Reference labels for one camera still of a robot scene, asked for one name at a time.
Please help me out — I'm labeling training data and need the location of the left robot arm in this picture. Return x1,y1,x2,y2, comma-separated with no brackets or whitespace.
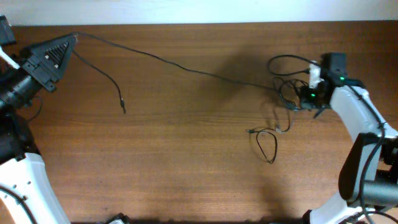
1,34,77,223

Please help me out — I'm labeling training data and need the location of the long black usb cable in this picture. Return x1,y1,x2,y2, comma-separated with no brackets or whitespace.
70,30,280,114

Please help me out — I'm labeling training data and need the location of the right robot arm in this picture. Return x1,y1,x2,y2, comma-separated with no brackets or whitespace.
298,52,397,223

